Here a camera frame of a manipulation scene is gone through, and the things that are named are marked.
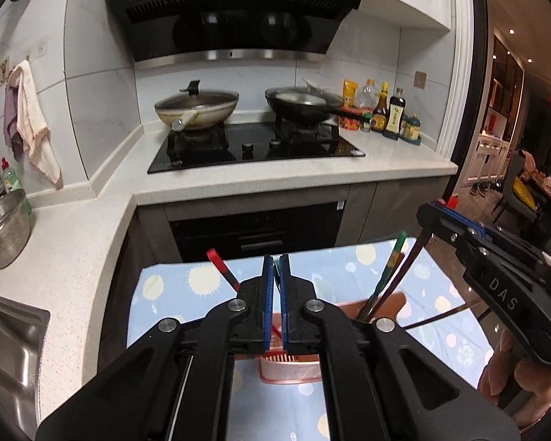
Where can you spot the purple towel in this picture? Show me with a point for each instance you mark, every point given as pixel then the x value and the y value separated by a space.
pixel 11 119

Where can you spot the black range hood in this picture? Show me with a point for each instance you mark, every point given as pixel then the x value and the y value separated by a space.
pixel 229 4

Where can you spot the green dish soap bottle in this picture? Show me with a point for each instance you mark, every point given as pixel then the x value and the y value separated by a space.
pixel 13 181

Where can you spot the small green-capped jar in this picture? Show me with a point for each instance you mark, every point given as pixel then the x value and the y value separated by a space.
pixel 367 124

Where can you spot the yellow seasoning packet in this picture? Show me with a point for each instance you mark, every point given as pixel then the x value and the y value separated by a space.
pixel 350 94

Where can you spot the clear plastic bottle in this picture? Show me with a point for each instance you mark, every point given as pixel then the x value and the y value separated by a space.
pixel 367 99

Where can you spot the green chopstick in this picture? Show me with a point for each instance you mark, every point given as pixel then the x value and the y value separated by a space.
pixel 388 266

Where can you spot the black frying pan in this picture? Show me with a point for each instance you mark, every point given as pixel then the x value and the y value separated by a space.
pixel 303 108

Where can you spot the green seasoning jars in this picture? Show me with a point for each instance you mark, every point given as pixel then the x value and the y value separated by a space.
pixel 412 129

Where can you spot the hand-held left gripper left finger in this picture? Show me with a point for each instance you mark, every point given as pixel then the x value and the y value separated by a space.
pixel 267 303

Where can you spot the steel colander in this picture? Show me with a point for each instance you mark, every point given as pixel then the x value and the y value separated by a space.
pixel 7 234

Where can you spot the steel sink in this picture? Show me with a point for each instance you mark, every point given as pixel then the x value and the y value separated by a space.
pixel 9 358

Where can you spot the red seasoning packet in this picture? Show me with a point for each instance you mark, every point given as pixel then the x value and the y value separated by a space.
pixel 349 121

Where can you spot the dining chair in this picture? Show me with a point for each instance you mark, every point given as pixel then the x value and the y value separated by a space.
pixel 516 188

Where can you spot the wall outlet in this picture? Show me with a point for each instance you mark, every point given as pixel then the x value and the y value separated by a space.
pixel 421 79

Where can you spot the beige wok with lid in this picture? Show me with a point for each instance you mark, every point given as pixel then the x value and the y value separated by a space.
pixel 197 108

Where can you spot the dark soy sauce bottle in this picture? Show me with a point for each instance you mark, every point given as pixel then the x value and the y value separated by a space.
pixel 395 119

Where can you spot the wall sticker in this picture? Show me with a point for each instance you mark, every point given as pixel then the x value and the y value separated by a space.
pixel 4 72

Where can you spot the black gas stove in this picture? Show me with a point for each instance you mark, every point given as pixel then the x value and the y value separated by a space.
pixel 257 149

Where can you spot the pink perforated utensil holder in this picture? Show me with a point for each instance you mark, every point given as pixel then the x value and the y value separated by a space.
pixel 291 374

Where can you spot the black built-in oven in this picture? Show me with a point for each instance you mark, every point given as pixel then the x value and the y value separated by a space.
pixel 252 234

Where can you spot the person's right hand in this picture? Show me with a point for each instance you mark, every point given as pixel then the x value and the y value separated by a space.
pixel 539 386

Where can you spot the blue dotted tablecloth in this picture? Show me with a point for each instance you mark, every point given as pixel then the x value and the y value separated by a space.
pixel 165 303

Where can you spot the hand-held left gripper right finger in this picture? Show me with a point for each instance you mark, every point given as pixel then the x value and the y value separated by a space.
pixel 283 303

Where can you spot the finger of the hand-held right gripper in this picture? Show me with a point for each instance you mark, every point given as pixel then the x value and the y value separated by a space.
pixel 445 229
pixel 514 248

